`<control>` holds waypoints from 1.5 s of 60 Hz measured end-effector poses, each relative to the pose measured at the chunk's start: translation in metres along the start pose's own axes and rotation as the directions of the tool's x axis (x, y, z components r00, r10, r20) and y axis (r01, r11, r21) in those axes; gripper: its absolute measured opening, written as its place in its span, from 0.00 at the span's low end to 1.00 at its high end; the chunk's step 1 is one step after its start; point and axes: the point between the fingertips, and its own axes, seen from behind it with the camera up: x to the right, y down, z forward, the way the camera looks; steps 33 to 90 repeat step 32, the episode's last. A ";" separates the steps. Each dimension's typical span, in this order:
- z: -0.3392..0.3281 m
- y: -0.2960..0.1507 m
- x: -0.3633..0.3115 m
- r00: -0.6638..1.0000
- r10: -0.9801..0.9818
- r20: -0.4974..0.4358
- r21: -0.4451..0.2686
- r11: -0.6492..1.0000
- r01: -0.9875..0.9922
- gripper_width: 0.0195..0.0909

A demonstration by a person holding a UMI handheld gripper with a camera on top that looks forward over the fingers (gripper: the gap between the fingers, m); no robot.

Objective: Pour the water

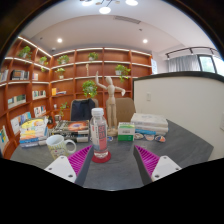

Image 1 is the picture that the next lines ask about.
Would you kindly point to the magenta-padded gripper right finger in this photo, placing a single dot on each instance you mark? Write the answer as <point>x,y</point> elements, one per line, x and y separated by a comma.
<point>165,166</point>

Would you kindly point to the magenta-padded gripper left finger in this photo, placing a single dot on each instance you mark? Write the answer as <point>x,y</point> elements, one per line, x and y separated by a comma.
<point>60,167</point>

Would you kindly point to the clear plastic drink bottle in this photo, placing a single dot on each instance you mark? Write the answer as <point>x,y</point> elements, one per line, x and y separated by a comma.
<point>99,133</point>

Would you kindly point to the yellow striped white mug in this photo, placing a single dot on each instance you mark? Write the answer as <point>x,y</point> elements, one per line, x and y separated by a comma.
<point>58,146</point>

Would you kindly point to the orange blue round badge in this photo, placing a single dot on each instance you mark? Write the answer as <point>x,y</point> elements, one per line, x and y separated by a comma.
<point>160,138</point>

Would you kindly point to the small round badge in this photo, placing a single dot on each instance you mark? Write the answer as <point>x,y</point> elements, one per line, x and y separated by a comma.
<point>110,138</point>
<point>139,136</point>
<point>149,137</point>

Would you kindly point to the stack of dark books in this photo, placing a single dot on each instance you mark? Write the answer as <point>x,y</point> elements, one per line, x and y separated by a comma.
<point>75,128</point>

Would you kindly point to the flat round red coaster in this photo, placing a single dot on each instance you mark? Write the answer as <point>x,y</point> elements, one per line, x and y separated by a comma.
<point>101,160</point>

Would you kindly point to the stack of colourful books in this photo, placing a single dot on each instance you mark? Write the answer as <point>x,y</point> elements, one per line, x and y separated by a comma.
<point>33,131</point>

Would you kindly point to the small green white box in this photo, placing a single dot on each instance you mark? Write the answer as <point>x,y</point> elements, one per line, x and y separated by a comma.
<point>126,131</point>

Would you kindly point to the white partition with dark top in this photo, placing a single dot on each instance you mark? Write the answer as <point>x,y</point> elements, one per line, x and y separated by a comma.
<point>180,106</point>

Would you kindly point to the dark blue chair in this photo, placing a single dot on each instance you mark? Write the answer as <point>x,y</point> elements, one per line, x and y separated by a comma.
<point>81,109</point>

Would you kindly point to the tan chair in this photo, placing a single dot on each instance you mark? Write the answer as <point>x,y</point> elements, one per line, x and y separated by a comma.
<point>126,110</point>

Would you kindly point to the wooden artist mannequin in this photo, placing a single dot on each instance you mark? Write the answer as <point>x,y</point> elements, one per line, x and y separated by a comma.
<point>111,106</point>

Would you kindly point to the grey curtain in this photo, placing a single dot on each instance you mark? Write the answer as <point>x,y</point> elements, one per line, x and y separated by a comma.
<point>183,63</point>

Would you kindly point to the wooden shelf unit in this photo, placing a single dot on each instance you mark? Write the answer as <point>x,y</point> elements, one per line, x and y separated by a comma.
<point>100,66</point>

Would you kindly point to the window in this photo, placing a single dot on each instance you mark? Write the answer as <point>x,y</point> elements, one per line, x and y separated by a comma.
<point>210,64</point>

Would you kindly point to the recessed ceiling light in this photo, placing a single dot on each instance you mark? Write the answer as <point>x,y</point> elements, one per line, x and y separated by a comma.
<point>145,41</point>
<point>59,40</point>

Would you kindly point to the ceiling air vent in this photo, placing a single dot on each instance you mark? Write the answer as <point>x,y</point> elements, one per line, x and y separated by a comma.
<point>126,19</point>

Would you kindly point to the ceiling lamp with round lights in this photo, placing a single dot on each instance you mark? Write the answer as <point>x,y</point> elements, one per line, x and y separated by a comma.
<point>104,10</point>

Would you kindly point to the white wall switch plate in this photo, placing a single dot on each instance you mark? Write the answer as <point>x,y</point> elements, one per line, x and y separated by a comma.
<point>148,96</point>

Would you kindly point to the dark curtain rail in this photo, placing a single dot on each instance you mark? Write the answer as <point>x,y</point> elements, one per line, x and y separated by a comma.
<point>190,50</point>

